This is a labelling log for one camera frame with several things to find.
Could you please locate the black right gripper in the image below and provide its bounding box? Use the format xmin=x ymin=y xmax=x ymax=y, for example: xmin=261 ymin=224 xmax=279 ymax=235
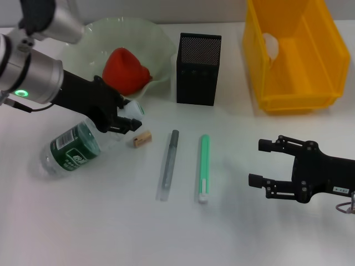
xmin=248 ymin=135 xmax=355 ymax=206

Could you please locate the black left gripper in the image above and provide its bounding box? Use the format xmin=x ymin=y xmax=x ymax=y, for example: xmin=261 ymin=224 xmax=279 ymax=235
xmin=54 ymin=69 xmax=143 ymax=134

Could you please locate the orange fruit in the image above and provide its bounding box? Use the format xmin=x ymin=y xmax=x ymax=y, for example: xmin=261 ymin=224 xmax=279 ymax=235
xmin=102 ymin=47 xmax=154 ymax=97

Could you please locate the clear water bottle green label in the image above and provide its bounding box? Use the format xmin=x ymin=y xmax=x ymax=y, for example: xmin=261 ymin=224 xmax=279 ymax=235
xmin=38 ymin=99 xmax=146 ymax=180

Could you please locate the white paper ball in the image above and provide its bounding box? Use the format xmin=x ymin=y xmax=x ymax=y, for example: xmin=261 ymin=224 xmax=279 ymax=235
xmin=262 ymin=32 xmax=280 ymax=60

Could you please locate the green pen white end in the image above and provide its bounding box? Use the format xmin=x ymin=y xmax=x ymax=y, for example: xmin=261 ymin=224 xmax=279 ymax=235
xmin=197 ymin=135 xmax=211 ymax=205

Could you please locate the grey pen in clear sleeve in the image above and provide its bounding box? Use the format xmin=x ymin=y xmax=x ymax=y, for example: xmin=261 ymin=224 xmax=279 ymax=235
xmin=155 ymin=129 xmax=180 ymax=202

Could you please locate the pale green wavy fruit plate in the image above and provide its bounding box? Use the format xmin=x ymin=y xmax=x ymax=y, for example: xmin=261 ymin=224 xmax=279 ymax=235
xmin=59 ymin=17 xmax=175 ymax=105

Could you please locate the black mesh pen holder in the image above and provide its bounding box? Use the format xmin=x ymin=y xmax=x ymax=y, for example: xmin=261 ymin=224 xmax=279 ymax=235
xmin=176 ymin=32 xmax=222 ymax=106

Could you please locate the small tan wooden block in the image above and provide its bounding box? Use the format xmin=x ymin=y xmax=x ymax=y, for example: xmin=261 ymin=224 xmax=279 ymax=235
xmin=131 ymin=131 xmax=154 ymax=149

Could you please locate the yellow plastic bin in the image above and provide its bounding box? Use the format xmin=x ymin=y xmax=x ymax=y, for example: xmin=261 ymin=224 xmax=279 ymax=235
xmin=242 ymin=0 xmax=351 ymax=115

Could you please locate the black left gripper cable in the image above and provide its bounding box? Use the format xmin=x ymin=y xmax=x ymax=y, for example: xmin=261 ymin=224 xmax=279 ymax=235
xmin=0 ymin=94 xmax=61 ymax=114

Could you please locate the grey right gripper cable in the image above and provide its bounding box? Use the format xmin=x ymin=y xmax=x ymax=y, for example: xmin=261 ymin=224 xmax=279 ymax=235
xmin=334 ymin=191 xmax=355 ymax=216

